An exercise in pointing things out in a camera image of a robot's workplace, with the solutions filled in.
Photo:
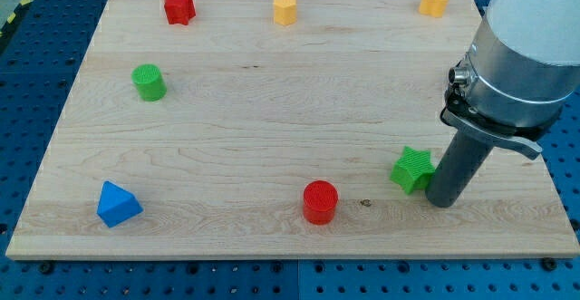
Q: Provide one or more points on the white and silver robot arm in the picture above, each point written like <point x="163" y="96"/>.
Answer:
<point x="510" y="87"/>

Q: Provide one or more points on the green star block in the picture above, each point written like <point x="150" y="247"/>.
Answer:
<point x="413" y="170"/>

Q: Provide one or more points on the red star block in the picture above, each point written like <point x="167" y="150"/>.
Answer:
<point x="179" y="11"/>

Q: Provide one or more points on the light wooden board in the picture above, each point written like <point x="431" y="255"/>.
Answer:
<point x="254" y="112"/>

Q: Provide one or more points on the red cylinder block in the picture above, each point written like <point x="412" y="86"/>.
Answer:
<point x="320" y="199"/>

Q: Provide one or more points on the yellow hexagon block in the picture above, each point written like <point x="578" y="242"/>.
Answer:
<point x="285" y="11"/>

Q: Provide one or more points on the green cylinder block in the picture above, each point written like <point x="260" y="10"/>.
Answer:
<point x="148" y="80"/>

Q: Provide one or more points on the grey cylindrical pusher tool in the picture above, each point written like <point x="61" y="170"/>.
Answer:
<point x="459" y="164"/>

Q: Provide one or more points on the blue triangle block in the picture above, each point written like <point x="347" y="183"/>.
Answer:
<point x="116" y="205"/>

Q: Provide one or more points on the yellow heart block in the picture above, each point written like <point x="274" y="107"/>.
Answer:
<point x="434" y="8"/>

